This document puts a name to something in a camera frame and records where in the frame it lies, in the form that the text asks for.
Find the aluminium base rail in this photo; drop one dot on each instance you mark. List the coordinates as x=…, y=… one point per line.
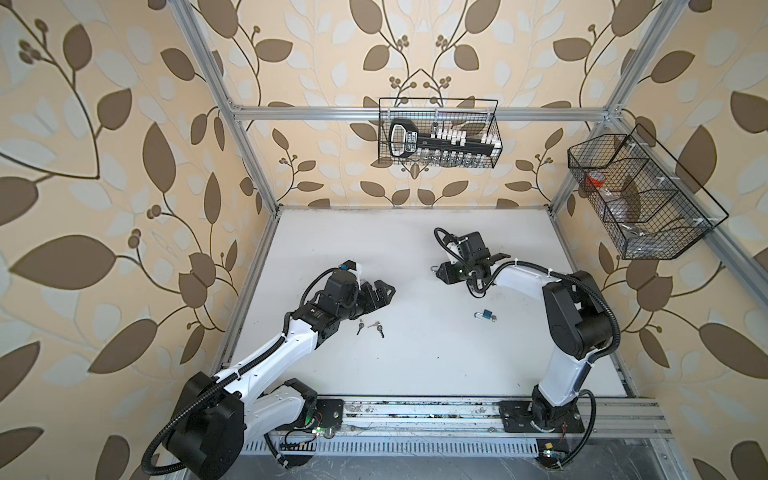
x=493, y=427

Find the black tool set in basket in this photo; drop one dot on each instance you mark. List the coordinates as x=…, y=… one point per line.
x=435, y=144

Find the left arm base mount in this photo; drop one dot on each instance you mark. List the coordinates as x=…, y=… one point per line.
x=294, y=444

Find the red object in basket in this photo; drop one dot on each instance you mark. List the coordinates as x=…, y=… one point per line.
x=595, y=180

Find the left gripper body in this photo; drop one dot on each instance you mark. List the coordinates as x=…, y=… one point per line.
x=367, y=302

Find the back wire basket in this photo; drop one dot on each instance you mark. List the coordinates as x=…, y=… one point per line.
x=476, y=116

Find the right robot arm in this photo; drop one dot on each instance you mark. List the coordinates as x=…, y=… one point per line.
x=582, y=326

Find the blue padlock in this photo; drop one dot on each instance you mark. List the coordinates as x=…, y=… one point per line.
x=486, y=315

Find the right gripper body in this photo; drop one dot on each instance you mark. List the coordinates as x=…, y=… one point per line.
x=454, y=272

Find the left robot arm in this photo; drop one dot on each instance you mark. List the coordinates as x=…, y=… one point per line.
x=216, y=415

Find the side wire basket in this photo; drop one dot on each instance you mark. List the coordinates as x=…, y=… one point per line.
x=652, y=206

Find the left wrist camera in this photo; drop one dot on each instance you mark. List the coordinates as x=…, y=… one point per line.
x=352, y=266

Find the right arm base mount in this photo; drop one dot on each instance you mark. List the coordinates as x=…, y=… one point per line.
x=564, y=423

